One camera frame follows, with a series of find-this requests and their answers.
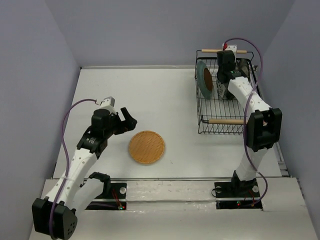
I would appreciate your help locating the blue floral plate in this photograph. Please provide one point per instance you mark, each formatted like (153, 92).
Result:
(222, 91)

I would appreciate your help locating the teal plate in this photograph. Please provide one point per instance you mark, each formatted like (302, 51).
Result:
(204, 78)

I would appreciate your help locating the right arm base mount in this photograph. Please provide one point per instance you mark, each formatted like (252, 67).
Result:
(235, 194)

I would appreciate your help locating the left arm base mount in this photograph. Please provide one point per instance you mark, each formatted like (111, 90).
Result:
(112, 200)

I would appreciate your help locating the large black striped plate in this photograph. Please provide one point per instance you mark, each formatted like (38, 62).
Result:
(244, 66)

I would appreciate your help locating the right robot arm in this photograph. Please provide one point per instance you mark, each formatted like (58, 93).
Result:
(261, 122)

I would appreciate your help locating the small black striped plate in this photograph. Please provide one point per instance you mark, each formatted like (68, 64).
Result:
(229, 95)

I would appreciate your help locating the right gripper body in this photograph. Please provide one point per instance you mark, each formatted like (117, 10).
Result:
(218, 72)

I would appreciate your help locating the woven bamboo plate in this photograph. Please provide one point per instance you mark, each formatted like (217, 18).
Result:
(146, 147)

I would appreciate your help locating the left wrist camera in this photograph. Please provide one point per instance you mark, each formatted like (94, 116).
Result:
(107, 103)

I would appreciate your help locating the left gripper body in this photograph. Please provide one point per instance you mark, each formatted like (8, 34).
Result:
(115, 126)

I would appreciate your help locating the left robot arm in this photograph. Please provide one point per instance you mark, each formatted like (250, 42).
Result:
(55, 215)

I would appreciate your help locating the black wire dish rack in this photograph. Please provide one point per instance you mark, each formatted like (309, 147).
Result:
(215, 116)

